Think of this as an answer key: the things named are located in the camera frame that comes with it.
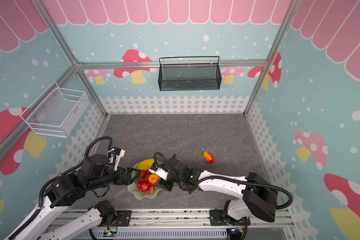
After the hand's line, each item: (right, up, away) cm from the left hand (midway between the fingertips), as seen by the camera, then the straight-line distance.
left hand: (132, 175), depth 67 cm
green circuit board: (-12, -30, +6) cm, 33 cm away
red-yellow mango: (+38, +3, +26) cm, 46 cm away
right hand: (+9, -5, +8) cm, 13 cm away
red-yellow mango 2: (+9, -3, +5) cm, 11 cm away
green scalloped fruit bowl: (-4, -12, +13) cm, 18 cm away
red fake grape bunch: (+2, -8, +13) cm, 15 cm away
